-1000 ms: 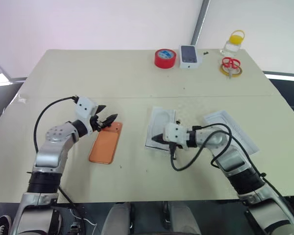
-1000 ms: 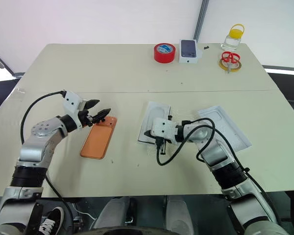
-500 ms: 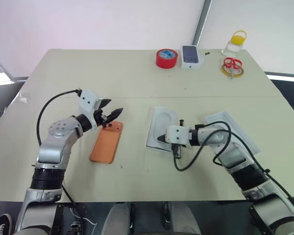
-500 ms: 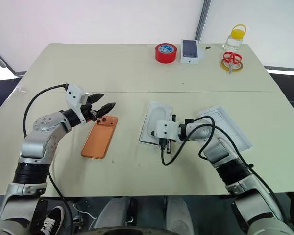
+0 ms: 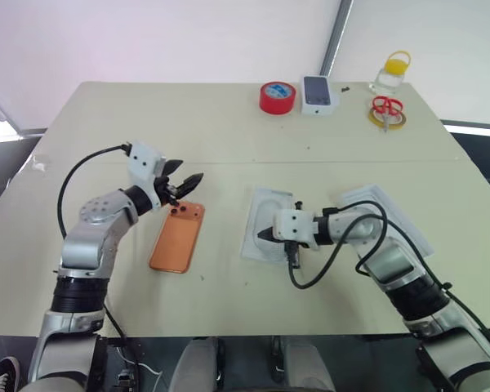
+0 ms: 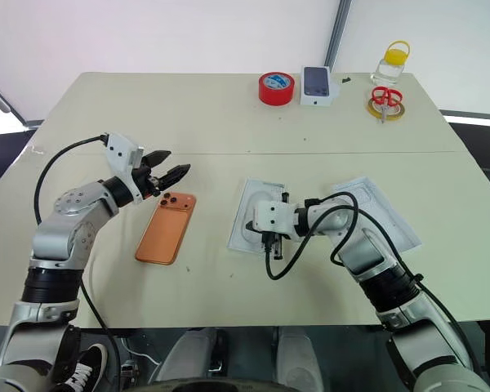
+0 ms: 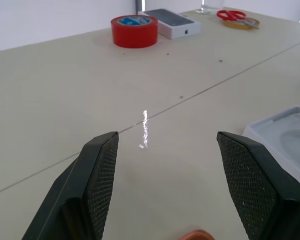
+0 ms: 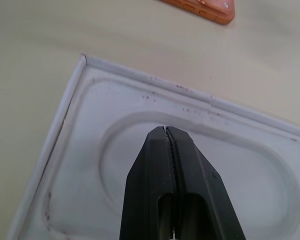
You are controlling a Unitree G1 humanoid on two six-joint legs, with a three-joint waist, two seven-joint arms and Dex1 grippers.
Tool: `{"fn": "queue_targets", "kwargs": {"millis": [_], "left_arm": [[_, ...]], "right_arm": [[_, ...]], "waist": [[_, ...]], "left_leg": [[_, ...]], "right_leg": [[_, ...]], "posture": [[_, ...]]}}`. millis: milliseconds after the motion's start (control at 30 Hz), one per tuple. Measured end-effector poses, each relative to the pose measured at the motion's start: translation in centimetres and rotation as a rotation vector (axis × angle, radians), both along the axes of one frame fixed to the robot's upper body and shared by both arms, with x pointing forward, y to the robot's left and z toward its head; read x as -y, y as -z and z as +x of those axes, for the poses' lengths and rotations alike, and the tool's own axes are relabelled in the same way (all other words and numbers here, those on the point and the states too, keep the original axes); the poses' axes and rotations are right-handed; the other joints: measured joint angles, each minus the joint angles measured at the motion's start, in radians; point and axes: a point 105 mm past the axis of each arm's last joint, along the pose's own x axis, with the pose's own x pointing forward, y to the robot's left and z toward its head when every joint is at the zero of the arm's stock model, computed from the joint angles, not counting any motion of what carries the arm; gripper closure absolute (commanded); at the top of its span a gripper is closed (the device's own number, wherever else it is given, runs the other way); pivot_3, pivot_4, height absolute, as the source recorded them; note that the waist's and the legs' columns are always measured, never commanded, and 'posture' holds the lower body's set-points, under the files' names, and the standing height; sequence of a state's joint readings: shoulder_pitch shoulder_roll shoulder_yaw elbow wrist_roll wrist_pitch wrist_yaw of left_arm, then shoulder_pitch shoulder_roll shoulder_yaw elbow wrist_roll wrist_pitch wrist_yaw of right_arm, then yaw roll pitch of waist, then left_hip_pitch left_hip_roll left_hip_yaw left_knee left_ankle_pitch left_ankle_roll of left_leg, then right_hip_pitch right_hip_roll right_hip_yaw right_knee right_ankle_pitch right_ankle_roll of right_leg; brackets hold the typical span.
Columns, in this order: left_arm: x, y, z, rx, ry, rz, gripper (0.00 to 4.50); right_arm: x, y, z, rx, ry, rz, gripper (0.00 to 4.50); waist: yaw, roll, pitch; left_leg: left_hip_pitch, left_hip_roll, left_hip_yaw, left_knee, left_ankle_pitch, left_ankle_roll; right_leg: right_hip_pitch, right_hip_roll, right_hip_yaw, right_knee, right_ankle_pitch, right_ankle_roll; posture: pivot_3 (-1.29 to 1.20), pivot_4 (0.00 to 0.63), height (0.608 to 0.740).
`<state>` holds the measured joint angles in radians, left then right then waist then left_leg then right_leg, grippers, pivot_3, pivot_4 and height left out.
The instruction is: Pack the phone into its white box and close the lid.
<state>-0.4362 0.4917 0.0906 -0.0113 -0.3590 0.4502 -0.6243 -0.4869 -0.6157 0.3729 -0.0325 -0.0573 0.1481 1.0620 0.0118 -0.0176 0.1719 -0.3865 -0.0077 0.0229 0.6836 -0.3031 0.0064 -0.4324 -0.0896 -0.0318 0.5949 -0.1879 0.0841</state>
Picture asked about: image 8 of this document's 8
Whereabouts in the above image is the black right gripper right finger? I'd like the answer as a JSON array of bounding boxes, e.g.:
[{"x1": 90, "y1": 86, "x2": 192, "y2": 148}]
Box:
[{"x1": 165, "y1": 126, "x2": 247, "y2": 240}]

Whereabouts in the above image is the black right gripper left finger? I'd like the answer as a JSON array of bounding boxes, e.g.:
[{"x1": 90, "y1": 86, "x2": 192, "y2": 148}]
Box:
[{"x1": 120, "y1": 126, "x2": 176, "y2": 240}]

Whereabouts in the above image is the white plastic tray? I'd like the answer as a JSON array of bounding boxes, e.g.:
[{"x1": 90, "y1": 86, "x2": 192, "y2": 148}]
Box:
[{"x1": 5, "y1": 53, "x2": 300, "y2": 240}]

